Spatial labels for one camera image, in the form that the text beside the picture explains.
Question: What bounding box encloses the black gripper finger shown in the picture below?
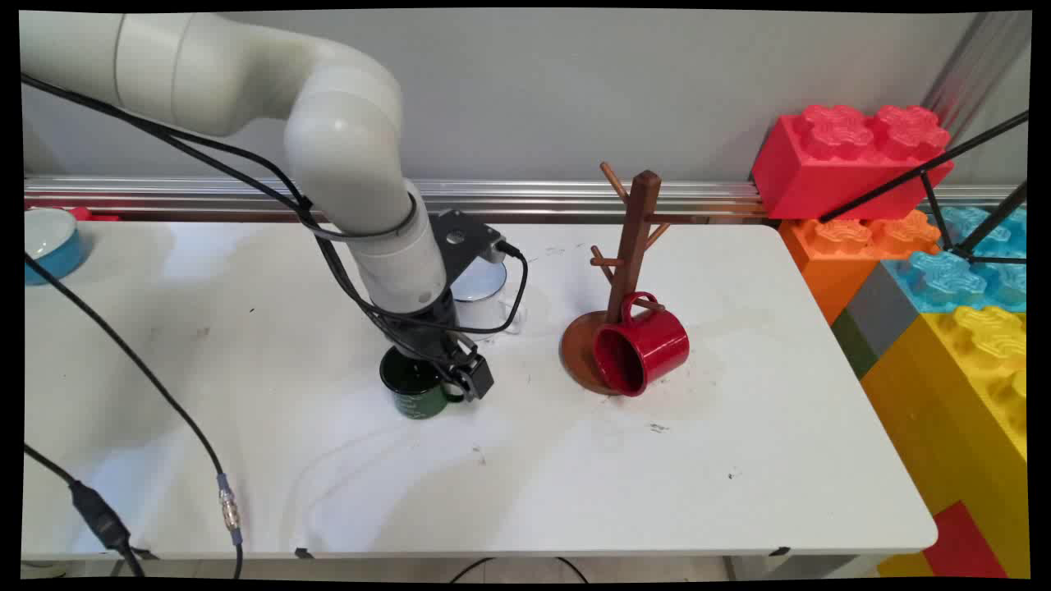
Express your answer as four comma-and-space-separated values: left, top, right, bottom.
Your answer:
465, 352, 496, 400
443, 361, 475, 404

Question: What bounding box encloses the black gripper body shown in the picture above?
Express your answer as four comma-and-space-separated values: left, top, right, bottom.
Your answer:
379, 291, 479, 369

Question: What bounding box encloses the red enamel mug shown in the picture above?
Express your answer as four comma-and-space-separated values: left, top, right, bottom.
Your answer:
593, 291, 691, 398

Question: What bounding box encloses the dark green enamel mug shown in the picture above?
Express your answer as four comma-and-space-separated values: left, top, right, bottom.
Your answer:
379, 345, 469, 420

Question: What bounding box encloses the white enamel mug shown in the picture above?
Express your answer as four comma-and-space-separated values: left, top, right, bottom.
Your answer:
450, 259, 526, 337

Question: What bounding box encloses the wooden mug tree stand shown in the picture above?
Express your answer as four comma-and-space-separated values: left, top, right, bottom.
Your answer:
560, 162, 670, 396

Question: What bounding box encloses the big orange toy block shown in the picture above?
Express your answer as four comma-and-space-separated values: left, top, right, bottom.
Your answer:
778, 211, 942, 325

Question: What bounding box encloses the dark green toy block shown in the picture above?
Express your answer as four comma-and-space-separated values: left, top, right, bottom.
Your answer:
831, 309, 879, 380

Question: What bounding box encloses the blue bowl white inside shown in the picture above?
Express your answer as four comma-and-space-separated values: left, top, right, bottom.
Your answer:
25, 207, 85, 286

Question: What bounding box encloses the big red toy block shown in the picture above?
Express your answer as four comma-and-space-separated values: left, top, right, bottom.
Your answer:
751, 104, 955, 221

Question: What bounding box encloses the big yellow toy block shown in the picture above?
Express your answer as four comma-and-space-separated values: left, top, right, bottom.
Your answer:
861, 305, 1030, 580

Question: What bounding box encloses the big blue toy block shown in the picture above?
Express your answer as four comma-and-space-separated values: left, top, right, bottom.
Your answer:
883, 205, 1027, 314

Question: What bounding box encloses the black tripod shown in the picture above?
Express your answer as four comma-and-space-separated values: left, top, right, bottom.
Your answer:
819, 111, 1030, 265

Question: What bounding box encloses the flat red toy block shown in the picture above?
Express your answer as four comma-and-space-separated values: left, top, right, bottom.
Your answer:
922, 501, 1009, 580

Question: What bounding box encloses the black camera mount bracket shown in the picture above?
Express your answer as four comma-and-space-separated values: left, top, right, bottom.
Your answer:
427, 211, 503, 282

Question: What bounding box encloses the aluminium rail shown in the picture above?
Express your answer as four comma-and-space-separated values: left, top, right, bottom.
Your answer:
25, 175, 1027, 224

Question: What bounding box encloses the black cable under table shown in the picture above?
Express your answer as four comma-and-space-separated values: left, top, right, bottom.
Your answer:
450, 557, 589, 584

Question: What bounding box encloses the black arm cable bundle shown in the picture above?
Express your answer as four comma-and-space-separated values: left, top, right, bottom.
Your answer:
21, 74, 529, 364

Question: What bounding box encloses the black cable metal connector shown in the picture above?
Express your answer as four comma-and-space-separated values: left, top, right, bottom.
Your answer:
25, 253, 245, 580

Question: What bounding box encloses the black cable with adapter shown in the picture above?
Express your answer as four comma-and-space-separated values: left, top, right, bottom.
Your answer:
25, 443, 147, 580

